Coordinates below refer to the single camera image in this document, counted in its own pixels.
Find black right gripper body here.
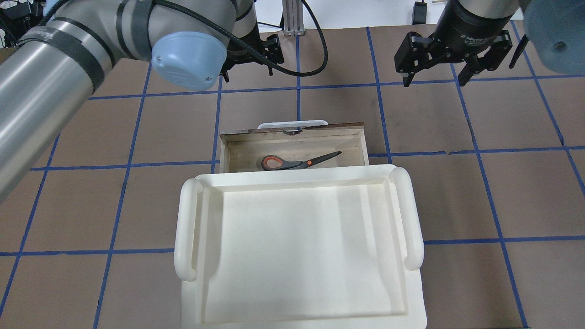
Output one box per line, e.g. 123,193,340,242
394,18,512,76

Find white drawer handle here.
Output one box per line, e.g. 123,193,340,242
257,120,329,129

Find brown wooden drawer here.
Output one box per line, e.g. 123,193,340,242
215,122,369,173

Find grey orange scissors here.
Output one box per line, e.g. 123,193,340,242
261,151,342,171

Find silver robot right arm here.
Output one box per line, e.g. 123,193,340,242
394,0,585,87

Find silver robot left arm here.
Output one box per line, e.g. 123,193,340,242
0,0,284,200

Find white plastic tray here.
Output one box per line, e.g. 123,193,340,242
174,164,427,329

